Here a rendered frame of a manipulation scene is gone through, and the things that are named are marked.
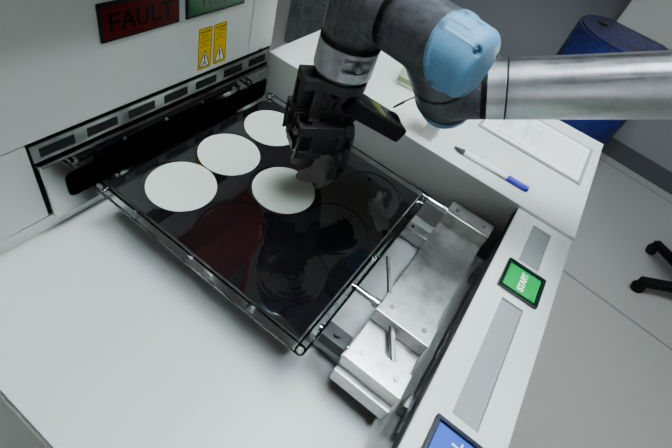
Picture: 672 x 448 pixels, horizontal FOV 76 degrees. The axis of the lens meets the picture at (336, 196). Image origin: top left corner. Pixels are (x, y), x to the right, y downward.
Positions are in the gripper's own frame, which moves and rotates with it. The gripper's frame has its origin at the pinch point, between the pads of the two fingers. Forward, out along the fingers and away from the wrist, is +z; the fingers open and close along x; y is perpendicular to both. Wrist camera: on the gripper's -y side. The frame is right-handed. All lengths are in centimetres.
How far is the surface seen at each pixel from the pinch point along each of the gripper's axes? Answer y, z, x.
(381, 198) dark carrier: -10.0, 1.4, 3.4
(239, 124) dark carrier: 10.3, 1.3, -15.8
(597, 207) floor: -206, 91, -53
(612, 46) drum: -177, 15, -90
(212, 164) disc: 16.2, 1.3, -6.1
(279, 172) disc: 5.9, 1.2, -3.6
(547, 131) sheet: -49, -6, -5
